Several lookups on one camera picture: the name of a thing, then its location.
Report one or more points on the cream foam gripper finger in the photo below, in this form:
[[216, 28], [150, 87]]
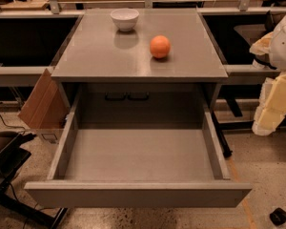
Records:
[[262, 45], [271, 110]]

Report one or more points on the grey top drawer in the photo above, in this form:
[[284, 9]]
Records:
[[139, 146]]

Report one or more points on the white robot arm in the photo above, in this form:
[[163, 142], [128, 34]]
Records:
[[277, 52]]

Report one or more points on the grey drawer cabinet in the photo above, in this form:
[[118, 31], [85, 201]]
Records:
[[116, 72]]

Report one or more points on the black office chair right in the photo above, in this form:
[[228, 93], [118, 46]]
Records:
[[251, 33]]

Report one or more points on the black table leg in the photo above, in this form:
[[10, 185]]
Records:
[[227, 152]]

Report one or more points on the orange ball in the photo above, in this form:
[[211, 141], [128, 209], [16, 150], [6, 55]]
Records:
[[160, 46]]

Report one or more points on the black caster bottom right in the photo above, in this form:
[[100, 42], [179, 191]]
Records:
[[278, 217]]

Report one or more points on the white ceramic bowl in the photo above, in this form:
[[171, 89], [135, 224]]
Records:
[[125, 19]]

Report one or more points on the brown cardboard box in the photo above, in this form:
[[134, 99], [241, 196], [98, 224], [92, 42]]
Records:
[[45, 108]]

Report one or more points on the white labelled box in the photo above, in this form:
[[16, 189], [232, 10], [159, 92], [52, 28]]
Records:
[[51, 136]]

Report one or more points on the black chair left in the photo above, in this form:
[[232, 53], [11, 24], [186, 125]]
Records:
[[12, 157]]

